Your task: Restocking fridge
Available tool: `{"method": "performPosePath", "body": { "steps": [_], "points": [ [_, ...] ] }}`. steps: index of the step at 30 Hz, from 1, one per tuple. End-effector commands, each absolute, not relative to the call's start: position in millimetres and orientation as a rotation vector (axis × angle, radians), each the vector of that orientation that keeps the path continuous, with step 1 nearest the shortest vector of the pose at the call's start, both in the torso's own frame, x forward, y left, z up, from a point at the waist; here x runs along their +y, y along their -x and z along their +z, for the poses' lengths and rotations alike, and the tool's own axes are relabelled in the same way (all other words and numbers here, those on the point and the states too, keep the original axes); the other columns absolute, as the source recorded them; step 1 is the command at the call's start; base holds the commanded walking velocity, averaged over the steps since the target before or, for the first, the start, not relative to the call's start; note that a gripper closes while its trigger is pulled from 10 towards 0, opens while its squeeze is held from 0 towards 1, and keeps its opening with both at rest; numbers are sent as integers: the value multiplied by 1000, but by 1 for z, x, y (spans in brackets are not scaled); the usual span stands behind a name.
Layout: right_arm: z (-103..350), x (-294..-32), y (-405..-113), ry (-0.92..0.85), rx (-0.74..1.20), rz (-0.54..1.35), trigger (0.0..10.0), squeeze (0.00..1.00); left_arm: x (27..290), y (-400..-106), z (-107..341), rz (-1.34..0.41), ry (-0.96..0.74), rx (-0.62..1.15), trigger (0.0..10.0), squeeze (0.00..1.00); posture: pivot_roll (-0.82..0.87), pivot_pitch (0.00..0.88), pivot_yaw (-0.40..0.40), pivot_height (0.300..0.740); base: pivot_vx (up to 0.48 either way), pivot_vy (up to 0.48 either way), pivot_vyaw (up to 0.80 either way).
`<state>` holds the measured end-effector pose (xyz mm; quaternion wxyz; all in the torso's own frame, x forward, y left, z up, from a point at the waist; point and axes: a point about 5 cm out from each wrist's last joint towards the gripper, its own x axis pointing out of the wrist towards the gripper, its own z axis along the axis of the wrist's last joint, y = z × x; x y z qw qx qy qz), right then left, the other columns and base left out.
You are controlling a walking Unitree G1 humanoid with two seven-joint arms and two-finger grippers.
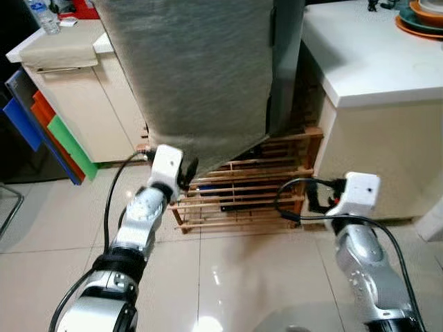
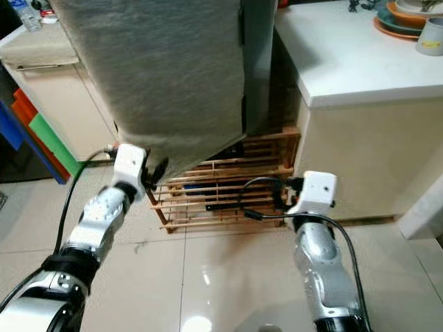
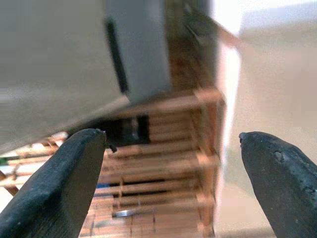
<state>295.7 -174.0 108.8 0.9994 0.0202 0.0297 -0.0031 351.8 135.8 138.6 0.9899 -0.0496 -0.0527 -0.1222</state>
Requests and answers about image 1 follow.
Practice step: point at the beige counter cloth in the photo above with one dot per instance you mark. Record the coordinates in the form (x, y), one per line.
(59, 48)

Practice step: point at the red cutting board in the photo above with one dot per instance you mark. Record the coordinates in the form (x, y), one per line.
(43, 111)

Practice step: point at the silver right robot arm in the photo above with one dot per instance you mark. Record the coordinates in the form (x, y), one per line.
(363, 266)

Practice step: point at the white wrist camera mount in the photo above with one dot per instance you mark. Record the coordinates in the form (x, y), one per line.
(166, 162)
(360, 190)

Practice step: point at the clear plastic water bottle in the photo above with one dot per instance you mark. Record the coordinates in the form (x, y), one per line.
(45, 17)

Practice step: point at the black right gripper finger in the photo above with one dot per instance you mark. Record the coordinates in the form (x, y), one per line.
(318, 200)

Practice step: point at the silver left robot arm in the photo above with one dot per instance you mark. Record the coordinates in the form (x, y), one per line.
(138, 221)

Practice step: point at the metal chair frame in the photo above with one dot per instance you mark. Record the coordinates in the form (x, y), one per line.
(15, 207)

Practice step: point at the beige kitchen cabinet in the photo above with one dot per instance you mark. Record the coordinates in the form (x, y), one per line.
(83, 111)

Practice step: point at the orange plate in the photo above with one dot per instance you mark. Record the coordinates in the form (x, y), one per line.
(408, 31)

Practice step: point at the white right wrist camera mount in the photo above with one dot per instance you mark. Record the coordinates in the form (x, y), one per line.
(360, 190)

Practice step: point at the wooden slatted rack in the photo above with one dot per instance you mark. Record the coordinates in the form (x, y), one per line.
(242, 190)

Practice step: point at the orange bowl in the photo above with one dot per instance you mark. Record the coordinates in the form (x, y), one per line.
(426, 12)

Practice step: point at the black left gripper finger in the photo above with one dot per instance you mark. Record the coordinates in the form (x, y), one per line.
(191, 169)

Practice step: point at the large black appliance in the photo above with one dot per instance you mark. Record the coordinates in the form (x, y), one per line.
(14, 41)

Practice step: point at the green cutting board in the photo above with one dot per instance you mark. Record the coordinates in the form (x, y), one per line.
(73, 145)

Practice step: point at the small white flat item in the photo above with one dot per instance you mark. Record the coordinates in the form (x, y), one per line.
(68, 22)

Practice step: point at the white topped counter cabinet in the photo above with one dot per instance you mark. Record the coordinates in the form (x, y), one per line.
(381, 138)

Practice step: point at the woven fabric fridge cover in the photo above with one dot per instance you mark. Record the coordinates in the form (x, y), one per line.
(194, 76)

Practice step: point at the white floor object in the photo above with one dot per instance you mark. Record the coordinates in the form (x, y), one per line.
(432, 221)

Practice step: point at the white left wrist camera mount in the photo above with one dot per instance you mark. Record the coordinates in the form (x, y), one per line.
(166, 162)

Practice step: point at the teal bowl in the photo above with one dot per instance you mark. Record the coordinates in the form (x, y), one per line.
(410, 19)

